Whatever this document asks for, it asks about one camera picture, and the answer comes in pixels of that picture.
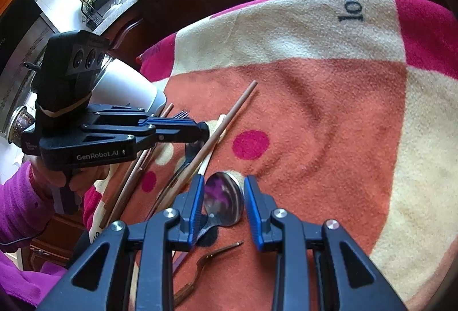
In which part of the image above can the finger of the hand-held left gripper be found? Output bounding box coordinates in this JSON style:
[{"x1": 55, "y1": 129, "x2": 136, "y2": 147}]
[
  {"x1": 84, "y1": 104, "x2": 198, "y2": 128},
  {"x1": 82, "y1": 122, "x2": 210, "y2": 155}
]

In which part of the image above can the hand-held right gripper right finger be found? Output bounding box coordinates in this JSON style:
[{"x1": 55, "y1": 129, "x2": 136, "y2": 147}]
[{"x1": 242, "y1": 174, "x2": 408, "y2": 311}]

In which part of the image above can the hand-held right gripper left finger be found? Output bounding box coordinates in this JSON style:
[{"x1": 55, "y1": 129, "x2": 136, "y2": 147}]
[{"x1": 36, "y1": 173, "x2": 206, "y2": 311}]

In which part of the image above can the dark metal fork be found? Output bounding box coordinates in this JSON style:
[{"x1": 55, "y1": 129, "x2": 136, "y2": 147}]
[{"x1": 154, "y1": 110, "x2": 203, "y2": 219}]

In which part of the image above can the metal spoon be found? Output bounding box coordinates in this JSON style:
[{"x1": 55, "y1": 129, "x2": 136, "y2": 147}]
[{"x1": 193, "y1": 171, "x2": 246, "y2": 247}]

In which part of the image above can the small bronze fork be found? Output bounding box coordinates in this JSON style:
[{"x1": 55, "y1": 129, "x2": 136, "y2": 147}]
[{"x1": 173, "y1": 240, "x2": 245, "y2": 308}]

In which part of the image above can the white utensil holder cup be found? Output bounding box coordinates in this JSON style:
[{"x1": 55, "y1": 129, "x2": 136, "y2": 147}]
[{"x1": 90, "y1": 44, "x2": 167, "y2": 117}]

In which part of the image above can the long brown chopstick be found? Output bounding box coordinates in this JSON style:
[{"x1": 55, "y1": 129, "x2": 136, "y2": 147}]
[{"x1": 150, "y1": 80, "x2": 258, "y2": 222}]

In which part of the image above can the person's left forearm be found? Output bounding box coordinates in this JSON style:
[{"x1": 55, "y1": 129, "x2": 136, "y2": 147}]
[{"x1": 0, "y1": 160, "x2": 56, "y2": 245}]

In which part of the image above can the person's left hand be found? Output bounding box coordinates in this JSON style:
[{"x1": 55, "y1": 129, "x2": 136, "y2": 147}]
[{"x1": 30, "y1": 159, "x2": 110, "y2": 197}]

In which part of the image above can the glass jar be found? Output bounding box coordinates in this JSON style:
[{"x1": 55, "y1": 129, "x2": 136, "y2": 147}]
[{"x1": 10, "y1": 106, "x2": 37, "y2": 147}]

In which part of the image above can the stainless steel stove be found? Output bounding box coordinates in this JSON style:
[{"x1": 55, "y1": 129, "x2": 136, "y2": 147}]
[{"x1": 0, "y1": 19, "x2": 55, "y2": 125}]

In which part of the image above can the black range hood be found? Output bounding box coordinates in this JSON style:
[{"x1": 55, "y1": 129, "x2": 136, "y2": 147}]
[{"x1": 0, "y1": 0, "x2": 41, "y2": 65}]

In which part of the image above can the printed fleece blanket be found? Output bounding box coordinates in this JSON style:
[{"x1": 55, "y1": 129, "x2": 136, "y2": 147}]
[{"x1": 82, "y1": 0, "x2": 458, "y2": 311}]

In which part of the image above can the person's pink clothing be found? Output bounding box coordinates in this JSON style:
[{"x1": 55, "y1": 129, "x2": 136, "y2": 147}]
[{"x1": 0, "y1": 250, "x2": 69, "y2": 309}]

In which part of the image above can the black wire dish rack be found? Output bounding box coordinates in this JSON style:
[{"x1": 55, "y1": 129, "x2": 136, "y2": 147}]
[{"x1": 80, "y1": 0, "x2": 141, "y2": 31}]

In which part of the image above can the thin black cable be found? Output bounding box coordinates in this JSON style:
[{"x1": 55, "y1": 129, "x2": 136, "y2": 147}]
[{"x1": 0, "y1": 219, "x2": 51, "y2": 246}]

